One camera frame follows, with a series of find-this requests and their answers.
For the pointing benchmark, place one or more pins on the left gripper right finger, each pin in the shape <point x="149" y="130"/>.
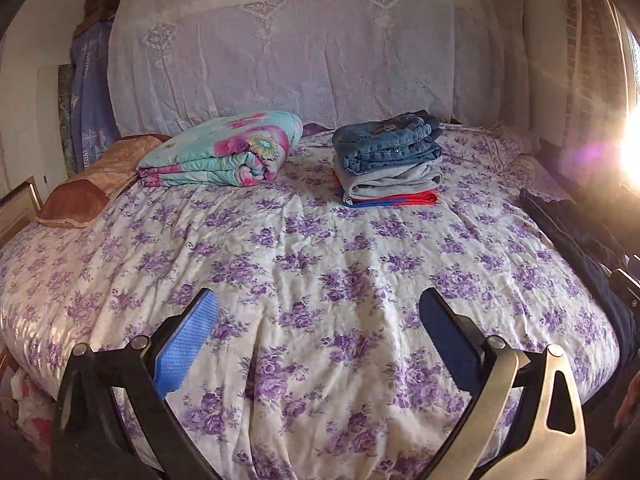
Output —
<point x="453" y="344"/>

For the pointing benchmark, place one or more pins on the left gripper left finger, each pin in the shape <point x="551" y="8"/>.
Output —
<point x="178" y="340"/>

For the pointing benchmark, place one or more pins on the blue denim jeans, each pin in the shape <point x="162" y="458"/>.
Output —
<point x="403" y="140"/>

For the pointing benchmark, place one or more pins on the person's right hand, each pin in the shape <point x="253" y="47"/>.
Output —
<point x="625" y="413"/>

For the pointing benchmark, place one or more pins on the dark navy track pants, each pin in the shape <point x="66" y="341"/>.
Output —
<point x="593" y="253"/>

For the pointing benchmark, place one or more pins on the purple floral bed quilt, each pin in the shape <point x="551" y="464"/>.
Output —
<point x="319" y="367"/>

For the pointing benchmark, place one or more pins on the purple floral pillow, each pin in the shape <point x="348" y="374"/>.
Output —
<point x="503" y="152"/>

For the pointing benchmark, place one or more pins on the folded red blue garment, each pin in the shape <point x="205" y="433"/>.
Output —
<point x="390" y="199"/>

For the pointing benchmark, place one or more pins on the brown patterned pillow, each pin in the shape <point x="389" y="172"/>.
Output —
<point x="78" y="201"/>

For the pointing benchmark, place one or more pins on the folded grey sweatpants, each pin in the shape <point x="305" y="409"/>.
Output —
<point x="427" y="174"/>

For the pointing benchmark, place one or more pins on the folded teal floral blanket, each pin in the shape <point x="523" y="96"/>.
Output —
<point x="241" y="150"/>

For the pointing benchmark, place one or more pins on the beige checked curtain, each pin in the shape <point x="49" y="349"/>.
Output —
<point x="598" y="87"/>

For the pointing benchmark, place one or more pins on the blue patterned cloth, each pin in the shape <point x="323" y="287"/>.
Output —
<point x="85" y="112"/>

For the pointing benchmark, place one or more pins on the white lace headboard cover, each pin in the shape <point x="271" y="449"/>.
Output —
<point x="173" y="64"/>

